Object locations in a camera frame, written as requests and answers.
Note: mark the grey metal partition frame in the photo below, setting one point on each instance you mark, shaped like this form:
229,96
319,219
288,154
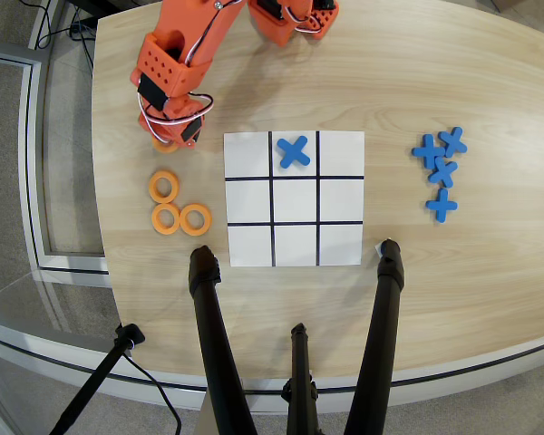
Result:
29,181

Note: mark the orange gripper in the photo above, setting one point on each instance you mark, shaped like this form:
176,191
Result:
189,131

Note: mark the black tripod leg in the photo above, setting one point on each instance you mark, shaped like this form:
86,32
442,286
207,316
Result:
300,376
213,326
381,326

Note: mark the blue foam cross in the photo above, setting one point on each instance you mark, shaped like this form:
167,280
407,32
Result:
428,151
442,205
443,172
293,151
454,141

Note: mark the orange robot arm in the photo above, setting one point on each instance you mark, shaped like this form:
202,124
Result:
195,41

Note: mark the thin black stand pole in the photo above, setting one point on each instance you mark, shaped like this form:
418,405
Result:
95,376

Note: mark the white tic-tac-toe grid sheet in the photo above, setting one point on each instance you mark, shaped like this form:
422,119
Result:
249,201

